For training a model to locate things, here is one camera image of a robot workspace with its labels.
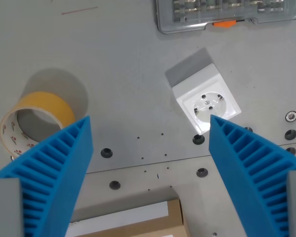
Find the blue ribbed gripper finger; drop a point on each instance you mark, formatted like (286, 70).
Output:
(246, 172)
(54, 168)

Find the yellow adhesive tape roll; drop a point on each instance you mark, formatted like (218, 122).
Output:
(27, 118)

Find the silver hex bolt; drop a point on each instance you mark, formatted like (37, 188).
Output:
(291, 116)

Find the brown cardboard box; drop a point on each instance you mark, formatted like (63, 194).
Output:
(160, 222)

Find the clear plastic component box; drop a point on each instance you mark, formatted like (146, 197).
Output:
(227, 14)

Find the white wall socket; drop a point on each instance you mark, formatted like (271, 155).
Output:
(207, 103)

